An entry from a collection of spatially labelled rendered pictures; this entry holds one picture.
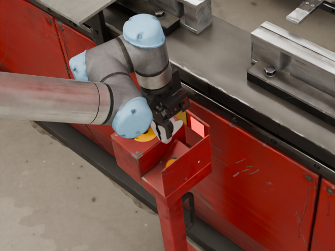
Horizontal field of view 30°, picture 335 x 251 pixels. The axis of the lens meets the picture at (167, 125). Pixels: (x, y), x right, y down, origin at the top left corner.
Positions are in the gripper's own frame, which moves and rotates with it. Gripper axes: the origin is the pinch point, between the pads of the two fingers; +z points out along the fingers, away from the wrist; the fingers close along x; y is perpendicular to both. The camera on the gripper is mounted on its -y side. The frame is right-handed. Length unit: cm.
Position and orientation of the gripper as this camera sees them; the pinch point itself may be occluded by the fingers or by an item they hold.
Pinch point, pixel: (162, 140)
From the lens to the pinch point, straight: 146.4
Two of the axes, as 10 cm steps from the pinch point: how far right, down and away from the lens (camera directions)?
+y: 7.3, -6.0, 3.3
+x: -6.7, -5.1, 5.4
